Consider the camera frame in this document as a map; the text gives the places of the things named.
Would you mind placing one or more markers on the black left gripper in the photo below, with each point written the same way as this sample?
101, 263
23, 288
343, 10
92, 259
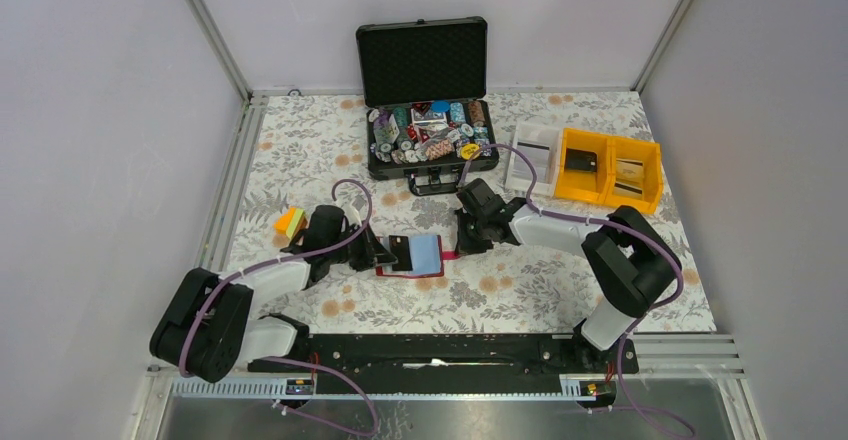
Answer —
371, 246

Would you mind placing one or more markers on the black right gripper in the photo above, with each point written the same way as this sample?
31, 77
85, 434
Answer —
465, 245

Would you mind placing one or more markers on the black credit card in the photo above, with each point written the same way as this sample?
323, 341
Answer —
399, 247

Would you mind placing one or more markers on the red leather card holder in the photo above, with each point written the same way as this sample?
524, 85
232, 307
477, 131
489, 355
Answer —
428, 258

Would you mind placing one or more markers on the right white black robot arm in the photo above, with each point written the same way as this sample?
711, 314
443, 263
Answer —
630, 261

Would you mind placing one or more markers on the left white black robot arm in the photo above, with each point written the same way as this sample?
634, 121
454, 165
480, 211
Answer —
211, 319

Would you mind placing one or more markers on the cards in white bin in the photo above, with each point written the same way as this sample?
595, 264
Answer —
537, 156

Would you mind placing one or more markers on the black card in yellow bin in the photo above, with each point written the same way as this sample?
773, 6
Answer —
580, 161

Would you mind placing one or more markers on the beige cards in yellow bin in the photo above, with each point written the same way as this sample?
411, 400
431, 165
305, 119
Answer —
629, 178

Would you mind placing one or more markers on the yellow round dealer chip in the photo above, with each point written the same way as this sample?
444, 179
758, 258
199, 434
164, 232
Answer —
468, 151

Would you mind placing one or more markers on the orange green sticky note block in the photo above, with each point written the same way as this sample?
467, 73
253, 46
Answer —
291, 222

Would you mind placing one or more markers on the white plastic bin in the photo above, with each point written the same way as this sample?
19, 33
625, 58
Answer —
542, 134

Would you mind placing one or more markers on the black poker chip case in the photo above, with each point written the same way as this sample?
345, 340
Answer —
424, 86

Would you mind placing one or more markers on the yellow bin left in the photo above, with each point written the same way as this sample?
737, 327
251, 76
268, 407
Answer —
584, 187

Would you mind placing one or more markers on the yellow bin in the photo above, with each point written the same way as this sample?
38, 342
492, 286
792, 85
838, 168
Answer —
650, 154
584, 187

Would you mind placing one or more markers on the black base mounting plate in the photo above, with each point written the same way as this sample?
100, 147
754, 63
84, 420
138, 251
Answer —
458, 357

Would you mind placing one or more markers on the yellow bin right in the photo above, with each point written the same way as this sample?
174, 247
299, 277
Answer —
650, 154

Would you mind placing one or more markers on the white slotted cable duct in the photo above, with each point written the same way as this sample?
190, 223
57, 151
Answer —
302, 388

